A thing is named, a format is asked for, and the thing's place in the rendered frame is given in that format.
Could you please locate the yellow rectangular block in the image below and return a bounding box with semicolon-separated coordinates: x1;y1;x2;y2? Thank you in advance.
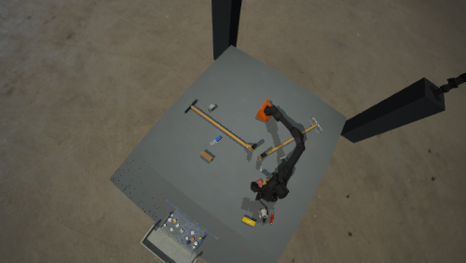
241;216;255;226

